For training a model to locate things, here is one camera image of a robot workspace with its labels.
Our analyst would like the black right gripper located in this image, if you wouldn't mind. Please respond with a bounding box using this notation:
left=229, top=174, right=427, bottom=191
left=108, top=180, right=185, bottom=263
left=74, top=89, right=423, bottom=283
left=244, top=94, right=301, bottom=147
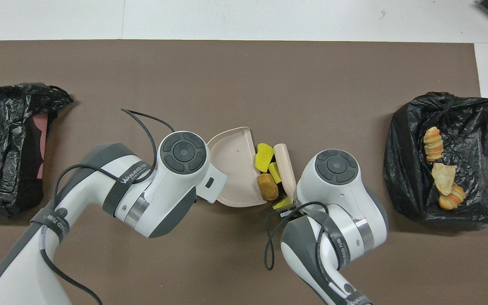
left=277, top=203, right=308, bottom=219

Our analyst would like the yellow sponge piece green backing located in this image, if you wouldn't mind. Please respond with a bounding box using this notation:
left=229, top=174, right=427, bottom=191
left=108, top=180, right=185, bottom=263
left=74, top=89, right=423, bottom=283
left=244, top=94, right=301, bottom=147
left=272, top=195, right=294, bottom=211

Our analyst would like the brown peanut shaped bread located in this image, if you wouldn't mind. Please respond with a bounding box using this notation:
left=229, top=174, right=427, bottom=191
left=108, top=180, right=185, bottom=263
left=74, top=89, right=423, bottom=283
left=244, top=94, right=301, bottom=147
left=256, top=172, right=280, bottom=202

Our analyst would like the notched yellow sponge piece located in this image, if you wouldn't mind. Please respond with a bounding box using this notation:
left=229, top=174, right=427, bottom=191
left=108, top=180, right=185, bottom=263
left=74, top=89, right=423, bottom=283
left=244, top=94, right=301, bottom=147
left=268, top=161, right=283, bottom=184

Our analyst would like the beige hand brush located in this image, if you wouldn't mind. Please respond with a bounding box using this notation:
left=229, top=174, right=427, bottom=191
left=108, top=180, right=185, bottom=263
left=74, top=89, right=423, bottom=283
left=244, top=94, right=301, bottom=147
left=273, top=143, right=299, bottom=202

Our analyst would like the large yellow sponge piece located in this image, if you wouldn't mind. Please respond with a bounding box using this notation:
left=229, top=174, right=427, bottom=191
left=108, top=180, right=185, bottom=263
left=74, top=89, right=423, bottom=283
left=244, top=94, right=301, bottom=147
left=255, top=143, right=275, bottom=174

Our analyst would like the beige plastic dustpan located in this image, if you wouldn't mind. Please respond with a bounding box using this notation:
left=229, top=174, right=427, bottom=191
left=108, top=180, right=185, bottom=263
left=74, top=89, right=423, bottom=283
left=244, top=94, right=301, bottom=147
left=207, top=126, right=271, bottom=208

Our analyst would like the pale ridged bread piece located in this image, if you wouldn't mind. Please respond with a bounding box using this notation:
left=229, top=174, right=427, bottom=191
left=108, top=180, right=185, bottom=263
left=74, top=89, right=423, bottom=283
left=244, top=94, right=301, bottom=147
left=423, top=126, right=445, bottom=162

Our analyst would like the orange striped croissant toy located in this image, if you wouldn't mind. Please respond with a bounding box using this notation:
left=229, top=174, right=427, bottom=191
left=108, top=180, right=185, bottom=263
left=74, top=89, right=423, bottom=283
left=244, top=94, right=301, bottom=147
left=438, top=183, right=467, bottom=211

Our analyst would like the black bagged bin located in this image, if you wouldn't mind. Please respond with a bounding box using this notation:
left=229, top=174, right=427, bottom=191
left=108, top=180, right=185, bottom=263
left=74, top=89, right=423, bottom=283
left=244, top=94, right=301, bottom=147
left=383, top=91, right=488, bottom=231

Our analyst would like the brown table mat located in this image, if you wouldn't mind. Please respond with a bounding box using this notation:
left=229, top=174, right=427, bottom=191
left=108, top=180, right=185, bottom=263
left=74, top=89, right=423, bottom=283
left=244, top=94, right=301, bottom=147
left=0, top=40, right=488, bottom=305

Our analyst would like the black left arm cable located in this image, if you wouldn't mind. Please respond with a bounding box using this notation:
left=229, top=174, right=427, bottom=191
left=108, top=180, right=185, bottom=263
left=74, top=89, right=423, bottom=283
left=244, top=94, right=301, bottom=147
left=40, top=108, right=177, bottom=305

